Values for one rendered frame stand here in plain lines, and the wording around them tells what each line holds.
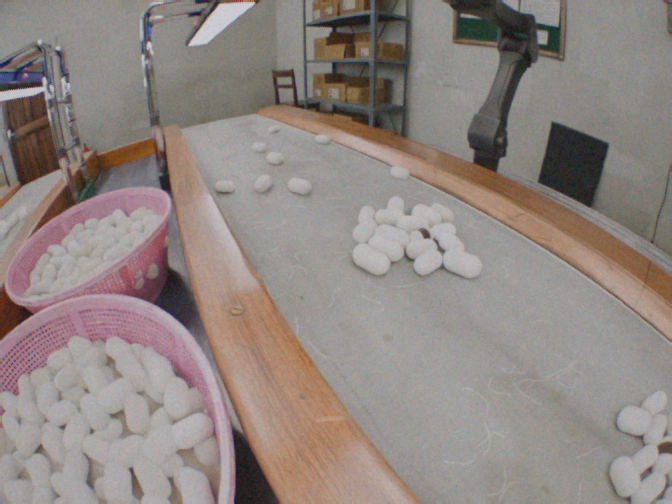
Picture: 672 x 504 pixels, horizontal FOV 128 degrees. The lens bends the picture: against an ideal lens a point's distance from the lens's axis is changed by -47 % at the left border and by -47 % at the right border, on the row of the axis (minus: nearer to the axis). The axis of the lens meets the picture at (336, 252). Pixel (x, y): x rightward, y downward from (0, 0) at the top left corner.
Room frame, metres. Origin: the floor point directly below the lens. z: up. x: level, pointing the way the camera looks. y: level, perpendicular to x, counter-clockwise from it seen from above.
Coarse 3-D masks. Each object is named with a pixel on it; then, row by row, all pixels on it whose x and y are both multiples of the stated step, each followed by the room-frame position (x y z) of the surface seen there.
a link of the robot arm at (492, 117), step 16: (512, 48) 0.69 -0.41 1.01; (512, 64) 0.66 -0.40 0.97; (528, 64) 0.67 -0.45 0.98; (496, 80) 0.66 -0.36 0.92; (512, 80) 0.64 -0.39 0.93; (496, 96) 0.64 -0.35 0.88; (512, 96) 0.65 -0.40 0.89; (480, 112) 0.64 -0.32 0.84; (496, 112) 0.61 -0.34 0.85; (480, 128) 0.61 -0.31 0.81; (496, 128) 0.59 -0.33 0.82; (480, 144) 0.61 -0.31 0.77
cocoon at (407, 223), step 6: (402, 216) 0.29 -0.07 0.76; (408, 216) 0.29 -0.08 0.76; (414, 216) 0.29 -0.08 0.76; (420, 216) 0.29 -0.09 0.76; (402, 222) 0.28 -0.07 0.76; (408, 222) 0.28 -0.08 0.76; (414, 222) 0.28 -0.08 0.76; (420, 222) 0.28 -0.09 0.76; (426, 222) 0.28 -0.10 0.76; (402, 228) 0.28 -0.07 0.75; (408, 228) 0.27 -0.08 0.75; (414, 228) 0.28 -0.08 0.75; (408, 234) 0.28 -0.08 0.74
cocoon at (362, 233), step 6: (366, 222) 0.28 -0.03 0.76; (372, 222) 0.28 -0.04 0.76; (360, 228) 0.26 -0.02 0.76; (366, 228) 0.27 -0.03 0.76; (372, 228) 0.27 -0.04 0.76; (354, 234) 0.26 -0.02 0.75; (360, 234) 0.26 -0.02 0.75; (366, 234) 0.26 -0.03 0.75; (372, 234) 0.27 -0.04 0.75; (360, 240) 0.26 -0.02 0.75; (366, 240) 0.26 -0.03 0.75
